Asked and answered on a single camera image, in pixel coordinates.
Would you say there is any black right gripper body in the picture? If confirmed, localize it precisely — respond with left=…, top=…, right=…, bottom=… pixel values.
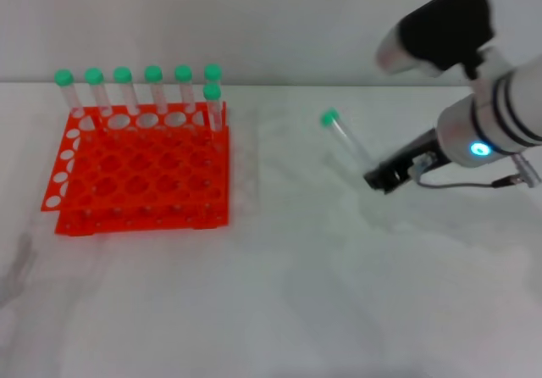
left=372, top=126, right=444, bottom=184

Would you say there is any green capped clear test tube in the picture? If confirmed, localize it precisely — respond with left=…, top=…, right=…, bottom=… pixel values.
left=112, top=65, right=141, bottom=116
left=202, top=82, right=224, bottom=133
left=203, top=64, right=224, bottom=86
left=174, top=64, right=197, bottom=114
left=84, top=67, right=113, bottom=117
left=143, top=64, right=169, bottom=115
left=53, top=68, right=87, bottom=119
left=319, top=107, right=374, bottom=170

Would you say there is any red plastic test tube rack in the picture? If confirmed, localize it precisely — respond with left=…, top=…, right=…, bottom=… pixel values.
left=40, top=101, right=231, bottom=237

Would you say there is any grey cable with metal plug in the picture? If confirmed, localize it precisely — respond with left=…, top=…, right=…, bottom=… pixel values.
left=412, top=153, right=542, bottom=191

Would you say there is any black and white wrist camera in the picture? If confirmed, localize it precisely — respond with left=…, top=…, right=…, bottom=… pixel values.
left=374, top=0, right=497, bottom=81

